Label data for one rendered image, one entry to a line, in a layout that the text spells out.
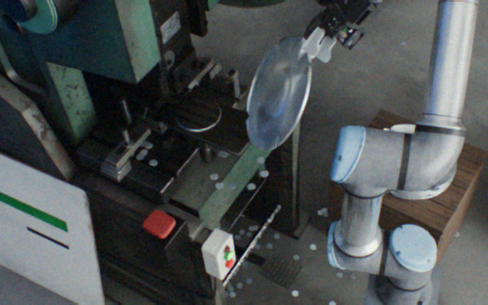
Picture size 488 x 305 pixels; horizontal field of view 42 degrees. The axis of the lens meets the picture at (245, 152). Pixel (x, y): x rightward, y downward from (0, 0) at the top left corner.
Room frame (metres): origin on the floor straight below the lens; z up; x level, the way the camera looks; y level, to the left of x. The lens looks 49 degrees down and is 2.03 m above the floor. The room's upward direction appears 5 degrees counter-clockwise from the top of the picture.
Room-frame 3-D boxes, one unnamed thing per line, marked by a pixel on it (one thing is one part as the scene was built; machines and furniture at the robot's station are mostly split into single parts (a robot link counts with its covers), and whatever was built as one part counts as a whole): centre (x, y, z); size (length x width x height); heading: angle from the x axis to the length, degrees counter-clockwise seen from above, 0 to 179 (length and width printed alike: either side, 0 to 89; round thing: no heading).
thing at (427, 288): (0.82, -0.39, 0.50); 0.15 x 0.15 x 0.10
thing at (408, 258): (0.83, -0.39, 0.62); 0.13 x 0.12 x 0.14; 72
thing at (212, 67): (1.44, 0.12, 0.76); 0.17 x 0.06 x 0.10; 145
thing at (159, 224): (0.90, 0.22, 0.72); 0.07 x 0.06 x 0.08; 55
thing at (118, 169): (1.16, 0.32, 0.76); 0.17 x 0.06 x 0.10; 145
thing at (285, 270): (1.22, 0.11, 0.14); 0.59 x 0.10 x 0.05; 55
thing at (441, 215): (1.32, -0.54, 0.18); 0.40 x 0.38 x 0.35; 51
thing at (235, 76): (1.37, 0.01, 0.75); 0.03 x 0.03 x 0.10; 55
